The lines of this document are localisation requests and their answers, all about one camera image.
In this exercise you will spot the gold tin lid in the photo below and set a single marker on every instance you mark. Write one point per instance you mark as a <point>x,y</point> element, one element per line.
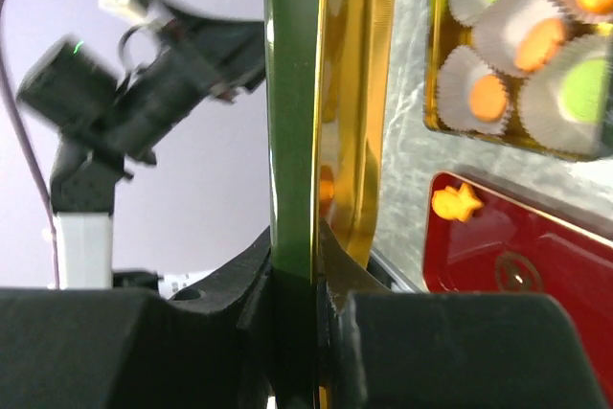
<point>327,65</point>

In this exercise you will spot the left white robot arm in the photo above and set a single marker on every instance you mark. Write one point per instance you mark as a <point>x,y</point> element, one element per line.
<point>104,120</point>

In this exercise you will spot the green cookie tin box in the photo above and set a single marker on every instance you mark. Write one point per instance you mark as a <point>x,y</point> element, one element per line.
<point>530,74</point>

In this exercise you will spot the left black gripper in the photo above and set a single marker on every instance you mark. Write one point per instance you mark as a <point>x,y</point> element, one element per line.
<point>217,54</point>

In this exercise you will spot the red lacquer tray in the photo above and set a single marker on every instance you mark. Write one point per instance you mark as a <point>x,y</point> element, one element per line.
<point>509,245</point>

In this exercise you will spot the round orange cookie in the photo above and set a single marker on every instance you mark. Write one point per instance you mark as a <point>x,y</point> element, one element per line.
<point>487,99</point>

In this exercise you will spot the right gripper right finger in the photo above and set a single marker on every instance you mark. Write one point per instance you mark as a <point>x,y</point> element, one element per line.
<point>423,350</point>

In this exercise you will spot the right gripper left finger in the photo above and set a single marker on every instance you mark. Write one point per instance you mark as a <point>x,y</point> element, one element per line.
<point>131,348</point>

